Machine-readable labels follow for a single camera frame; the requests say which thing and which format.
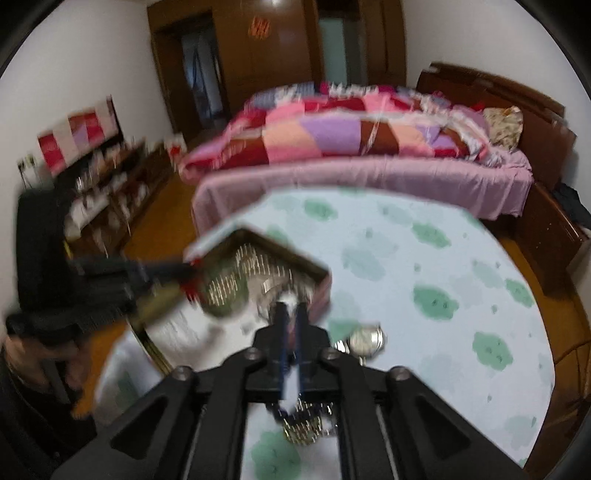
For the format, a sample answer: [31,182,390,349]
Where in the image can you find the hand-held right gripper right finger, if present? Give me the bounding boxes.
[293,300,529,480]

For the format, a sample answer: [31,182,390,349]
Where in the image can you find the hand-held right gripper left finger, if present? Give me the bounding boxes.
[51,300,289,480]

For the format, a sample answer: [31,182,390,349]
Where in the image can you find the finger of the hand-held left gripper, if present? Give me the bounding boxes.
[131,259,199,280]
[129,278,197,305]

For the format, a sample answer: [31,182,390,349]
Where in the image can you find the red cord pendant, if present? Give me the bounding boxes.
[181,258,206,303]

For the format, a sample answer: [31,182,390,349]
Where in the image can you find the pink metal tin box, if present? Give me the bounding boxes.
[124,223,334,377]

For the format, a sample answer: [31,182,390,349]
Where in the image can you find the white pearl necklace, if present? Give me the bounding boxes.
[201,244,298,321]

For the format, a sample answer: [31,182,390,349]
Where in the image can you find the metal bead necklace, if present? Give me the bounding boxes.
[281,399,341,447]

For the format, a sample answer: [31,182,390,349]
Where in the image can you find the person's left hand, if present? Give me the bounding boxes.
[2,335,93,418]

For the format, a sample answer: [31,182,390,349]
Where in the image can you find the printed paper card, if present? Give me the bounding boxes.
[143,305,262,363]

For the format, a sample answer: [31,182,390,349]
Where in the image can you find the silver wristwatch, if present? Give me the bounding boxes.
[334,323,387,359]

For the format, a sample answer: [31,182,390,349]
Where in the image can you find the wooden television cabinet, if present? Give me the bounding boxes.
[54,140,177,260]

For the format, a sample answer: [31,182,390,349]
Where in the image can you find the round table with cloud cloth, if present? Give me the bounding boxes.
[95,186,556,480]

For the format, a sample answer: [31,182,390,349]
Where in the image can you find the red and white bag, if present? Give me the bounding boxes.
[165,133,186,163]

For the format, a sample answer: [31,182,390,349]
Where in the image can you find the patchwork television cover cloth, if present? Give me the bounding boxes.
[37,96,124,177]

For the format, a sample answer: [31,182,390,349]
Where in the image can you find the wooden door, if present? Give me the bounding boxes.
[148,25,204,141]

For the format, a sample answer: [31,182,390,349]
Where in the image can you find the patchwork quilt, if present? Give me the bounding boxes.
[178,80,505,184]

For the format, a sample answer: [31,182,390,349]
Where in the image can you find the brown wooden wardrobe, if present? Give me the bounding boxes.
[146,0,408,137]

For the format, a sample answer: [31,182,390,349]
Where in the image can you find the red paper decoration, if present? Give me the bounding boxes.
[247,14,273,41]

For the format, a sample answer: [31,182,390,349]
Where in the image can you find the wooden nightstand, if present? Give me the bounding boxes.
[516,181,591,297]

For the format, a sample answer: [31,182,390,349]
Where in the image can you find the floral pillow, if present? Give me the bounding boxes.
[481,106,525,151]

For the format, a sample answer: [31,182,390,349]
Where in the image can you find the dark clothes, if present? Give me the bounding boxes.
[551,182,588,219]

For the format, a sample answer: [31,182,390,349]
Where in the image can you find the wooden bed headboard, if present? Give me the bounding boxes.
[414,61,579,197]

